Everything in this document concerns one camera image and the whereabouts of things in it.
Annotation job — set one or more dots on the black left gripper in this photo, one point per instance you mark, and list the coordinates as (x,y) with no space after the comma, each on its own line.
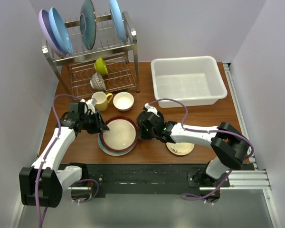
(99,125)

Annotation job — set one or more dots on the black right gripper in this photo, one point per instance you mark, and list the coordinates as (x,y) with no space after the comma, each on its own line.
(143,135)

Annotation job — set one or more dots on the red rimmed beige plate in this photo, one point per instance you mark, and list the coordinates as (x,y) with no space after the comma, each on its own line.
(122,134)

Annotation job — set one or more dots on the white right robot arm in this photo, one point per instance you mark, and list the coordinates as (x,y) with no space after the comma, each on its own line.
(229,145)

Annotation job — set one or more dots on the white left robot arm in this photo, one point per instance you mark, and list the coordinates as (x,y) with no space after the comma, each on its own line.
(41,184)

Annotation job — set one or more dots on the white plastic bin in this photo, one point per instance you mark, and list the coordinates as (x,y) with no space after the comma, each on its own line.
(193,81)

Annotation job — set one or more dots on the black glossy plate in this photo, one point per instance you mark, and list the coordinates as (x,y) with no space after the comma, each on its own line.
(161,115)

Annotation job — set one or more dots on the yellow mug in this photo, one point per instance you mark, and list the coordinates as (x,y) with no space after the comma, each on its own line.
(102,100)

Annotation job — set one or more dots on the light blue bottom plate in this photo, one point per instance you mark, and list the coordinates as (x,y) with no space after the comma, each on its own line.
(111,153)

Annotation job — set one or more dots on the white bowl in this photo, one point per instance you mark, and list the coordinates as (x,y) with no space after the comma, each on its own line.
(123,101)

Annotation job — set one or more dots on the cream plate with black patch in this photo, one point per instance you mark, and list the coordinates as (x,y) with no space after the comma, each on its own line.
(180,149)

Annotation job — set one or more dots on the patterned ceramic bowl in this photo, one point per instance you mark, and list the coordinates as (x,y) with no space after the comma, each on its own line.
(97,82)

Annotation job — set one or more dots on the green bowl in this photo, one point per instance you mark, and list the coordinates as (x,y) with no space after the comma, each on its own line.
(100,66)

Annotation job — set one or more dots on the steel dish rack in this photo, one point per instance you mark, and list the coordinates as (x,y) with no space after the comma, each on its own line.
(75,70)

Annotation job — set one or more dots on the dark teal plate in rack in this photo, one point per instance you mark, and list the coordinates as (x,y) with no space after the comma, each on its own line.
(87,24)

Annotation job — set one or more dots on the light blue plate in rack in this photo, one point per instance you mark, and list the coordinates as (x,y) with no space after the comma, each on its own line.
(117,19)

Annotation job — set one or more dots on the lilac plate in rack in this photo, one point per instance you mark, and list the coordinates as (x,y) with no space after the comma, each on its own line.
(43,18)

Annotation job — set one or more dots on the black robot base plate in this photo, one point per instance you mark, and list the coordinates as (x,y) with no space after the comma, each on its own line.
(160,179)

